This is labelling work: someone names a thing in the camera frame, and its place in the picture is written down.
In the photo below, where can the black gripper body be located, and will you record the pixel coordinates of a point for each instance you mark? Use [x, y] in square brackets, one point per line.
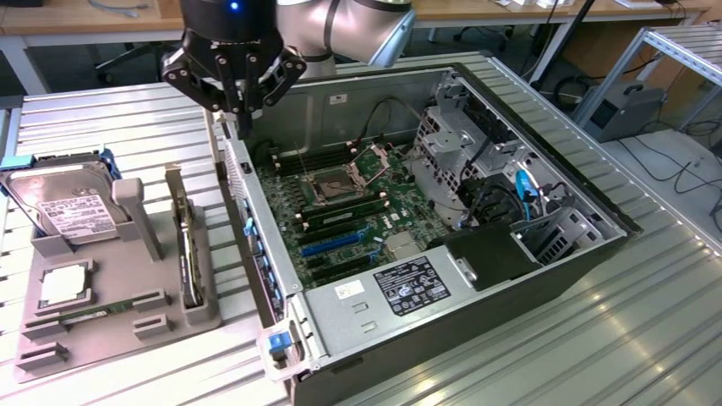
[231, 25]

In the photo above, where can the graphics card with fan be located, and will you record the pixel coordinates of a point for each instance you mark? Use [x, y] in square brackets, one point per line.
[191, 262]

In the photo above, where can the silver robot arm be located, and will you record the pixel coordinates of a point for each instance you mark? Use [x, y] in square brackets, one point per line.
[350, 25]

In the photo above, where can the black office chair base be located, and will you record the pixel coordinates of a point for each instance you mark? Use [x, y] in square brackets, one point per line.
[503, 31]
[135, 51]

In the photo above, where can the brown cardboard box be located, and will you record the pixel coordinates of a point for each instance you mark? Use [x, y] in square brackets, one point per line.
[168, 8]

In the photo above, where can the thin metal locking lever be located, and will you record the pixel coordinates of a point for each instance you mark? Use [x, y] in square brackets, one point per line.
[302, 160]

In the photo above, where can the metal socket cover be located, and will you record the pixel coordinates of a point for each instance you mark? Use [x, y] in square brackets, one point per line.
[359, 173]

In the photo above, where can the CPU socket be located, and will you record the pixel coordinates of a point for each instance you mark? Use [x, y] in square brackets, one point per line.
[332, 186]

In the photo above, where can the silver metal disk bay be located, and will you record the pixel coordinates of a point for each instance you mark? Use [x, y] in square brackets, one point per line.
[448, 141]

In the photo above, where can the silver hard disk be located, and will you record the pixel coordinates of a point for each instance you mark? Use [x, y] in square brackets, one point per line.
[67, 199]

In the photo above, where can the wooden top desk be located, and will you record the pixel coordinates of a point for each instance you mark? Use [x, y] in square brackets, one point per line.
[479, 12]

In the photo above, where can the blue disk carrier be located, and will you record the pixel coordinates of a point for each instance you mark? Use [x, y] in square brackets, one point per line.
[13, 162]

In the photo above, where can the green RAM stick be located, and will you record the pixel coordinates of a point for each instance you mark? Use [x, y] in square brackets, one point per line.
[344, 218]
[84, 316]

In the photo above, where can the green motherboard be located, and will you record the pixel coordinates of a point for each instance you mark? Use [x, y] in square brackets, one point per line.
[414, 222]

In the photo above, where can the blue expansion slot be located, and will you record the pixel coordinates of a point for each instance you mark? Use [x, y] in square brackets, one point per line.
[330, 246]

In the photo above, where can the silver chipset heatsink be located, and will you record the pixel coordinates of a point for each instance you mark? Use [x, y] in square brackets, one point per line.
[402, 246]

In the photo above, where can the white boxes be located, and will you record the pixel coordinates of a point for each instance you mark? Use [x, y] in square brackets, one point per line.
[544, 3]

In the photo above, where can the long black expansion slot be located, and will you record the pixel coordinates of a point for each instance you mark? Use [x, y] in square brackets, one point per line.
[344, 270]

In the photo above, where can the black slanted pole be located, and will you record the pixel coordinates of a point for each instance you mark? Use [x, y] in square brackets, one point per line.
[563, 40]

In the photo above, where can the grey parts rack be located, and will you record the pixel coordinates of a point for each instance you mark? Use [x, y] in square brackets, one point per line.
[112, 279]

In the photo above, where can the silver CPU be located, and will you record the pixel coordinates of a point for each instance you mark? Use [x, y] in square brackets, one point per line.
[64, 286]

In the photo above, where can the silver power supply unit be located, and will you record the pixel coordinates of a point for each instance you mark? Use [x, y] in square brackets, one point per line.
[350, 321]

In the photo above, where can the perforated metal disk bay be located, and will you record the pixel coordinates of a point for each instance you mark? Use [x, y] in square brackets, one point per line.
[555, 245]

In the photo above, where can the blue case latch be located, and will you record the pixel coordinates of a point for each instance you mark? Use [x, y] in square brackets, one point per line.
[279, 343]

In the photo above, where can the black open PC case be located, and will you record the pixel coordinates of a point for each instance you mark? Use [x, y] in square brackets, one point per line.
[462, 334]

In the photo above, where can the black plastic duct box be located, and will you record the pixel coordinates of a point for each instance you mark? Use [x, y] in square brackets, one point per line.
[484, 258]

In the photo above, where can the aluminium profile frame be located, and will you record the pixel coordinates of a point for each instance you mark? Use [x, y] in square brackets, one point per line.
[682, 53]

